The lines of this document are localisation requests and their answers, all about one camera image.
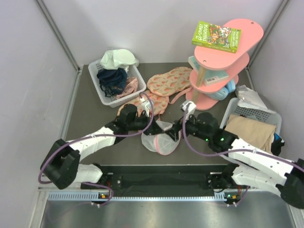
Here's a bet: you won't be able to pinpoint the white mesh pink-trim laundry bag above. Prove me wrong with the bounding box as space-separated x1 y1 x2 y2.
141 131 181 155

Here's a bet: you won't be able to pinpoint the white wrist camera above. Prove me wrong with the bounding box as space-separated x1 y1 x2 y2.
180 100 196 121
140 98 153 117

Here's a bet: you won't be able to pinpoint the beige folded garment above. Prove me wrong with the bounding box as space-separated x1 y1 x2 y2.
225 114 276 154

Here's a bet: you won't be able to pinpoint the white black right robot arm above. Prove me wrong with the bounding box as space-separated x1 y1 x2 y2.
165 113 304 209

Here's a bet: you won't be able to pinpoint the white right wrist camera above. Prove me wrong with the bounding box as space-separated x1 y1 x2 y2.
180 100 196 121

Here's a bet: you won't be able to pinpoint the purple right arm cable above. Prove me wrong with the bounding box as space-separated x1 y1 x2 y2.
182 104 304 207

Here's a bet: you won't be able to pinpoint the light blue headphones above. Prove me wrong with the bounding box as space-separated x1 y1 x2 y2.
205 79 236 101

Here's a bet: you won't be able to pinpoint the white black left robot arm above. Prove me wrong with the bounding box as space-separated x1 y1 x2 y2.
39 104 163 190

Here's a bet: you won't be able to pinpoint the white plastic basket right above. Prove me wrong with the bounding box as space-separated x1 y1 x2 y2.
219 98 282 134

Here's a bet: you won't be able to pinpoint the grey slotted cable duct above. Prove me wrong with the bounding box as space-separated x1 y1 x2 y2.
47 191 239 202

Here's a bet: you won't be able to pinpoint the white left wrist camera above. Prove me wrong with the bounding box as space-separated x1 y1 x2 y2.
140 98 153 117

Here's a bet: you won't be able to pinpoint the green treehouse book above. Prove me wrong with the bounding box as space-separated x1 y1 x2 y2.
191 21 241 53

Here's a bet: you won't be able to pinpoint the white plastic basket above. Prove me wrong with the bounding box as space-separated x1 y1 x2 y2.
219 98 282 134
88 59 147 108

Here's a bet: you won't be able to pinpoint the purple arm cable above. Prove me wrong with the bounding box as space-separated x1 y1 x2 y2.
182 104 304 207
38 92 155 205

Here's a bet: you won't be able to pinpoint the navy lace garment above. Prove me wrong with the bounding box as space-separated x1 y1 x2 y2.
96 68 127 97

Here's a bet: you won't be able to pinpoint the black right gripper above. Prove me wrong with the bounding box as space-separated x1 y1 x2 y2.
165 110 211 142

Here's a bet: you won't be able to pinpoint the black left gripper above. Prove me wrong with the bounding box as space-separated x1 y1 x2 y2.
127 113 164 136

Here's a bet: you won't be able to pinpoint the light blue book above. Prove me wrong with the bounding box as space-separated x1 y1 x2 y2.
188 56 229 86

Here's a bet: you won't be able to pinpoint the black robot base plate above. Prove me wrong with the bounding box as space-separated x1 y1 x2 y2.
76 163 247 198

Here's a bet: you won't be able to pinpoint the black blue garment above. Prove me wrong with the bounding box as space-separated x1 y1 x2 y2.
271 132 285 156

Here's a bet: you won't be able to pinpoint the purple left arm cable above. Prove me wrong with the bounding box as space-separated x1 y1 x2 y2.
38 92 155 205

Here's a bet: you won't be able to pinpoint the peach patterned eye mask upper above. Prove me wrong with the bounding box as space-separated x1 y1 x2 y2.
147 66 192 97

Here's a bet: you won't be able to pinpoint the white plastic basket left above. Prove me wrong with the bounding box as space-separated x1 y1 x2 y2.
88 59 147 108

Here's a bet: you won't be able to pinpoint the pink lace garment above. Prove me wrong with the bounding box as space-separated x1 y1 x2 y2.
116 77 138 99

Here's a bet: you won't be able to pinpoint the pink three-tier wooden shelf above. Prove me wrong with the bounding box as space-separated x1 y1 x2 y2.
186 19 264 111

